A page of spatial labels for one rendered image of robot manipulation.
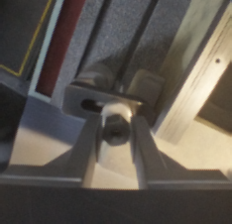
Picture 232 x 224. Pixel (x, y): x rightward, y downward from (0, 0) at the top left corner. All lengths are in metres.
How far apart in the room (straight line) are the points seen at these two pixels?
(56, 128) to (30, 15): 0.71
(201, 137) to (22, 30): 1.01
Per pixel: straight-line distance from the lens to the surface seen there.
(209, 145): 0.25
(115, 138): 0.15
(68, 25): 0.48
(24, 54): 1.08
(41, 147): 0.57
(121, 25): 0.44
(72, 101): 0.21
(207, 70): 0.20
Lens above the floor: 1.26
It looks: 72 degrees down
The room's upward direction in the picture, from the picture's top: 178 degrees counter-clockwise
